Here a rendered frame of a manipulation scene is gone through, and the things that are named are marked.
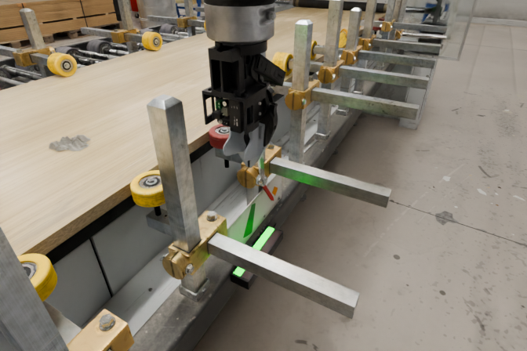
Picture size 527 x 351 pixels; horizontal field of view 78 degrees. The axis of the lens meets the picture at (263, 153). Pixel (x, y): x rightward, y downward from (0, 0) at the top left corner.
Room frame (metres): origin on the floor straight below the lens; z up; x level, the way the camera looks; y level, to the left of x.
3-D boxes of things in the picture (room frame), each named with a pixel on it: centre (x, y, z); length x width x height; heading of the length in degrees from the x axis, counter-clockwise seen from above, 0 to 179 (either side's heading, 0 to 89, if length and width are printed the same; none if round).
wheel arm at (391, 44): (1.50, -0.59, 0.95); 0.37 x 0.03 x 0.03; 61
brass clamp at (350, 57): (1.33, -0.35, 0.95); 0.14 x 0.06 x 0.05; 151
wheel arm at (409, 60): (1.32, -0.41, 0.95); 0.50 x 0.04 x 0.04; 61
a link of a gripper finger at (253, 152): (0.45, 0.02, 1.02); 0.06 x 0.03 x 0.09; 151
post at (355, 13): (1.31, -0.34, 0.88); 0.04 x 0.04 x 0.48; 61
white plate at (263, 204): (0.61, 0.01, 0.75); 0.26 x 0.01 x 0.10; 151
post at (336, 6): (1.09, -0.22, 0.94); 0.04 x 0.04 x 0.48; 61
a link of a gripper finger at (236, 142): (0.46, 0.05, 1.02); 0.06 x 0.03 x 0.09; 151
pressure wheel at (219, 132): (0.74, 0.10, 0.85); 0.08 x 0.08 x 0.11
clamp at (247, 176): (0.67, 0.01, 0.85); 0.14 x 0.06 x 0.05; 151
